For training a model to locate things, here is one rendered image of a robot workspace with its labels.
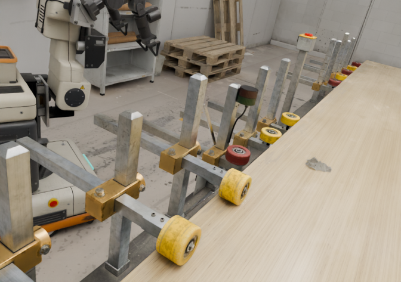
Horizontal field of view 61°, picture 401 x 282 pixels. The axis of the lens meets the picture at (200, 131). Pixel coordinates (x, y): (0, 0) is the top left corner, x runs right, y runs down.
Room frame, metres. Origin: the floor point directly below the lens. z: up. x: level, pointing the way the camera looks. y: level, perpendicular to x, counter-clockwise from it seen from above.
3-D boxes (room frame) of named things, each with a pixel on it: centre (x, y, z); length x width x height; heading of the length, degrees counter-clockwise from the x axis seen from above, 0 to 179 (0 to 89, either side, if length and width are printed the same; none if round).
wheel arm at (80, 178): (0.62, 0.22, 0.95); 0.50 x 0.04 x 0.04; 63
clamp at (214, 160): (1.05, -0.08, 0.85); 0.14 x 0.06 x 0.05; 153
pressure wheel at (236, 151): (0.99, -0.14, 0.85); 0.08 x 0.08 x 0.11
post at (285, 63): (1.51, -0.31, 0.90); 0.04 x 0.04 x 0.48; 63
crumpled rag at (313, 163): (1.00, -0.40, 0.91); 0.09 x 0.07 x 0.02; 56
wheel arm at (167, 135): (1.08, 0.04, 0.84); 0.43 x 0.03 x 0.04; 63
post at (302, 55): (1.74, -0.43, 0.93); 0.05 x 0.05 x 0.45; 63
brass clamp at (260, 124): (1.49, -0.30, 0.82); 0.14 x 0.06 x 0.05; 153
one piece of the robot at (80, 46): (1.72, 0.68, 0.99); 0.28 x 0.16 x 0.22; 40
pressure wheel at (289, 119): (1.43, -0.39, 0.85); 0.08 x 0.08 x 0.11
